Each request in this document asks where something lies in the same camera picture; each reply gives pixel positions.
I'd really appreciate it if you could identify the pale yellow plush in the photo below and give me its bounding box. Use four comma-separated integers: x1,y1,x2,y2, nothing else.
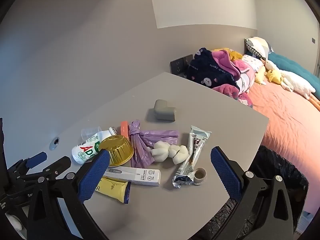
254,66,267,85

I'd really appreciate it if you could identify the pink fleece blanket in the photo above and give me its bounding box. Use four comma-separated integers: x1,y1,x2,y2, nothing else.
211,50,260,108

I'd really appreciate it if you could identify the navy printed blanket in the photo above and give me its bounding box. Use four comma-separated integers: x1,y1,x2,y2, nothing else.
184,47,242,90

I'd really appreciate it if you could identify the white goose plush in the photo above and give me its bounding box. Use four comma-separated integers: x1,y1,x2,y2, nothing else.
260,59,320,110

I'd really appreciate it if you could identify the gold foil baking cup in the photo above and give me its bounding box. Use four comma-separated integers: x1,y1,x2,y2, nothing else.
99,135,135,167

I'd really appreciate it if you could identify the black trash bag bin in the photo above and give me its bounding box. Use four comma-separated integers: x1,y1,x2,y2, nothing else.
197,145,309,240

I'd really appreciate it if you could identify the silver snack wrapper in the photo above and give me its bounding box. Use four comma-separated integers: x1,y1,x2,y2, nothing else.
172,126,212,188

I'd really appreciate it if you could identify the purple plastic bag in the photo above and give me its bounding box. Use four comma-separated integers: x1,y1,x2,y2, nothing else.
127,120,180,168

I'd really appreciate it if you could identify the yellow sachet packet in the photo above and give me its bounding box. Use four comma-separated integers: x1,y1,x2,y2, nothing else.
95,176,132,204

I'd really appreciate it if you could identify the white knotted cloth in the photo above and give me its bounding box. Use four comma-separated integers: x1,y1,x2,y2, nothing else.
150,141,189,165

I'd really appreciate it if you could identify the person's left hand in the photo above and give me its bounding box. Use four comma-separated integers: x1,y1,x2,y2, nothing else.
5,212,25,231

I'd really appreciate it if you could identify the clear plastic cup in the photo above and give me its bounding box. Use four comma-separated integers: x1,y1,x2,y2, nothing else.
81,126,103,140

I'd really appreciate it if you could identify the dark wall socket panel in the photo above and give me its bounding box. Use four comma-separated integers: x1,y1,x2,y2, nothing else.
170,54,193,75

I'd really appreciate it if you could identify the grey foam corner guard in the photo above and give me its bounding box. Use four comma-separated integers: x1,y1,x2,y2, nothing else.
146,99,177,122

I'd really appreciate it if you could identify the orange bed sheet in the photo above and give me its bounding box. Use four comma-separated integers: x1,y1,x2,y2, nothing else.
246,79,320,215

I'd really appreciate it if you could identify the teal cushion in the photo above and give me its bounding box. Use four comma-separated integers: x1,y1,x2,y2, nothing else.
266,52,320,85

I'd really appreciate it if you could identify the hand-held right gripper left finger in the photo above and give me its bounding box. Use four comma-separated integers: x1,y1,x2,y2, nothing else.
26,149,110,240

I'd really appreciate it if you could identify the small brown tape roll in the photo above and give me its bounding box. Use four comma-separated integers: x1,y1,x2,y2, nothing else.
193,167,207,185

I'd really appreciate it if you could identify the white yogurt drink bottle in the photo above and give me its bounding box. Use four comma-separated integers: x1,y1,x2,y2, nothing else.
72,127,118,165

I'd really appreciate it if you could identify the metal cable grommet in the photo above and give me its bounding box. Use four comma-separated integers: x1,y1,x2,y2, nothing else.
49,137,60,151

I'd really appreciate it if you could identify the white checked pillow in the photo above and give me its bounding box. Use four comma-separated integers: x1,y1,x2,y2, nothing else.
244,37,272,60

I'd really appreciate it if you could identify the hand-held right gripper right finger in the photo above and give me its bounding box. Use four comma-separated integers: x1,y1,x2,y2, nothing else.
211,146,294,240

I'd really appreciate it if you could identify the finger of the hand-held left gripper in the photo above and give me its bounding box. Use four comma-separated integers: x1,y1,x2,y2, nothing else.
25,156,72,183
7,152,48,178

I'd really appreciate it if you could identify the yellow cloth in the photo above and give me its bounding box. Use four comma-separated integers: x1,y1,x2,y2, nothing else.
212,47,243,60

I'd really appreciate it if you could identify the yellow duck plush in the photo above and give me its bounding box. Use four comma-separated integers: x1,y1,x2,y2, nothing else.
265,69,283,84

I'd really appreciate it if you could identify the white cardboard box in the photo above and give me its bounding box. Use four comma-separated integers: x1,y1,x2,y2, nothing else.
104,166,161,187

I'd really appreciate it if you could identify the white dotted blanket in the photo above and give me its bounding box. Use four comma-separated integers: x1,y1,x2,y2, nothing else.
241,54,265,72

